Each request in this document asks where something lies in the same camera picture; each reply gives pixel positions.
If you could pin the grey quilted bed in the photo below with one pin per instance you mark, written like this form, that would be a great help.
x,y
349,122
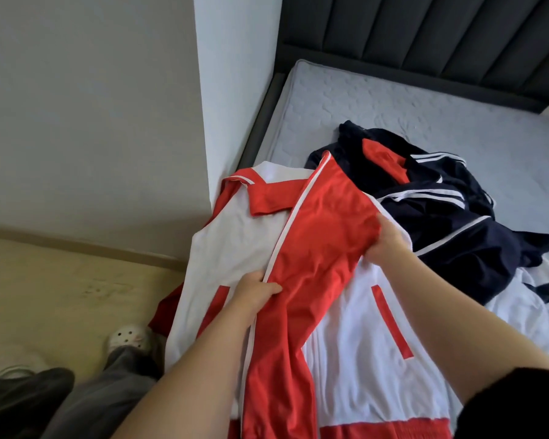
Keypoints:
x,y
439,105

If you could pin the red and navy sports jacket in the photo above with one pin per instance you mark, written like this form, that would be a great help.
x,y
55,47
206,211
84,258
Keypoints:
x,y
457,233

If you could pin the person's left forearm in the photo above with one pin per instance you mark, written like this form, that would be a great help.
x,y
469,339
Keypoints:
x,y
201,379

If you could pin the person's white clog shoe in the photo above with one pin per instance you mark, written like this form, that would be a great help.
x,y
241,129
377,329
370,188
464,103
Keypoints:
x,y
130,338
9,364

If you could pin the red and white jacket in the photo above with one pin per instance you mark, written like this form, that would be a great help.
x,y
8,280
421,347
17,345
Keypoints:
x,y
320,233

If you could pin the person's left hand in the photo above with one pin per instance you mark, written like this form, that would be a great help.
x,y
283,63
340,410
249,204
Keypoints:
x,y
252,295

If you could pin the white and navy garment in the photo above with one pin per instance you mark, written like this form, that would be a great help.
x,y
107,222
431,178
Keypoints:
x,y
531,315

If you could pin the person's right hand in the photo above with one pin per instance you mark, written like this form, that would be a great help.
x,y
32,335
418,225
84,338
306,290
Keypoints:
x,y
386,244

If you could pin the person's right forearm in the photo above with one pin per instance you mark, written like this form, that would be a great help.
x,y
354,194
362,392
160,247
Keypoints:
x,y
467,315

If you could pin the dark grey upholstered headboard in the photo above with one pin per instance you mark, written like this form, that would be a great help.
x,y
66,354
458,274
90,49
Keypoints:
x,y
412,32

